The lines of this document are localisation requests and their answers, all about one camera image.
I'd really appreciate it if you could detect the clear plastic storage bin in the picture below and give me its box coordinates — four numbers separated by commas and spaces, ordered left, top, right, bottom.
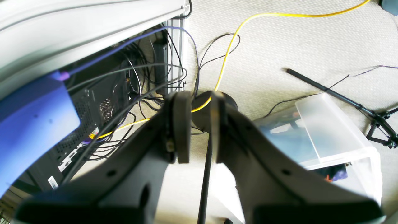
254, 94, 383, 204

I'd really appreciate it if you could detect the black stand pole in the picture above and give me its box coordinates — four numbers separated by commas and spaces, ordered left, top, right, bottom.
197, 134, 213, 224

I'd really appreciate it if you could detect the round black stand base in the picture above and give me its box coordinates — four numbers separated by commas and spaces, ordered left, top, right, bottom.
192, 91, 238, 133

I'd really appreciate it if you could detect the aluminium table frame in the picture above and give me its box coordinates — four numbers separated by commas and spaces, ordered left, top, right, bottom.
0, 0, 192, 98

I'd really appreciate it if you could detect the blue cloth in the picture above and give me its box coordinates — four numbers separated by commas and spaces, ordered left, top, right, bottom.
0, 71, 81, 196

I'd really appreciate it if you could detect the black tripod stand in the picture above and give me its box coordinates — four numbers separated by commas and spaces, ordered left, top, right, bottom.
286, 68, 398, 149

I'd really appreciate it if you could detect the yellow cable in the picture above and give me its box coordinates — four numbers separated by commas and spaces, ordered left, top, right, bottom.
89, 0, 371, 139

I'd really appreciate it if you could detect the black computer tower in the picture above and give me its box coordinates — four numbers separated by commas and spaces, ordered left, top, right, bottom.
11, 44, 148, 194

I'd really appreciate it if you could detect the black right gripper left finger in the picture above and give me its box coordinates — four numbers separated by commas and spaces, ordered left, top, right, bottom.
15, 91, 192, 224

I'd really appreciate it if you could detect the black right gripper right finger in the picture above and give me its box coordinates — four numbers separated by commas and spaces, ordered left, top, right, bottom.
210, 92, 385, 224

